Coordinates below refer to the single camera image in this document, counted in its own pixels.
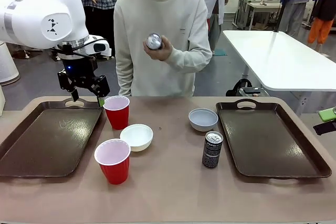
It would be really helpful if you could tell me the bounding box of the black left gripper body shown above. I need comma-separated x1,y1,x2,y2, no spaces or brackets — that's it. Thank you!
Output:
58,48,97,88

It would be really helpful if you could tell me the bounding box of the red plastic cup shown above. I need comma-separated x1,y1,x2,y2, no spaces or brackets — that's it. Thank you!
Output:
102,95,131,131
93,138,131,185

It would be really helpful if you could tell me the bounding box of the white bowl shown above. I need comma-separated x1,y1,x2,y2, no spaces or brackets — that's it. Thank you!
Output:
120,123,154,153

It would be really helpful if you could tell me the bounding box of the silver-topped black drink can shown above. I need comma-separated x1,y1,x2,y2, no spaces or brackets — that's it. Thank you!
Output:
145,33,164,51

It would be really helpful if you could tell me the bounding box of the grey-blue bowl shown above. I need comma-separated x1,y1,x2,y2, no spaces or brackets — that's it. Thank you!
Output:
188,108,219,132

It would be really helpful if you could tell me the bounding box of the black Pepsi can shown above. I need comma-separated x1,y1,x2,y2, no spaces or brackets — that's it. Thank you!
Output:
202,131,224,169

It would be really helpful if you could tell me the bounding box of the person's left forearm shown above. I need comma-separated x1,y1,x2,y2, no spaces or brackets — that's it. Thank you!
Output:
167,42,213,73

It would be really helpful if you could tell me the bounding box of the person's right forearm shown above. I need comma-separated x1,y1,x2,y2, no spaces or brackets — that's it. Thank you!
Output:
115,50,135,97

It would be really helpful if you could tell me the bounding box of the person's left hand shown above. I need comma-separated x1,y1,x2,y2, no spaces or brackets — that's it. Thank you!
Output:
143,35,174,62

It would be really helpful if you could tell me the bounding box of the dark brown serving tray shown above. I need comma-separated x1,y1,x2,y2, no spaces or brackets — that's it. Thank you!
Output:
0,98,106,178
215,99,332,179

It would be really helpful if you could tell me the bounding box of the white table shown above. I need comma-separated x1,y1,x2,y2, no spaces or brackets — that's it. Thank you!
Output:
222,29,336,116

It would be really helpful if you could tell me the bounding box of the person in orange trousers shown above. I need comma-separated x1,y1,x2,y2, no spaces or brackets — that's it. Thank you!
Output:
307,0,336,53

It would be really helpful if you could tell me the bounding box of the black bag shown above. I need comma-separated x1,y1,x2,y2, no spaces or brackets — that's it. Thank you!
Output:
225,78,269,98

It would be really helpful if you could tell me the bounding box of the person in cream sweater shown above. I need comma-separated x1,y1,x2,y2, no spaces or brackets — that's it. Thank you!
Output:
113,0,213,97

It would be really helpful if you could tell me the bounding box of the black pole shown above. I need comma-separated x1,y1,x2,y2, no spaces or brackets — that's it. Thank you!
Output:
274,0,288,33

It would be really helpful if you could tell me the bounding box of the white background desk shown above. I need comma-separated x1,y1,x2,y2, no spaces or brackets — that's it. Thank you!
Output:
234,0,284,31

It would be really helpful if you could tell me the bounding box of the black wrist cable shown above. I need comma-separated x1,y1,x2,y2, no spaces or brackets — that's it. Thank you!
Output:
54,39,107,59

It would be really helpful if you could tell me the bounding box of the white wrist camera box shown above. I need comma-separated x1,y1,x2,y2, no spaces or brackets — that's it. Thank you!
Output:
86,35,112,58

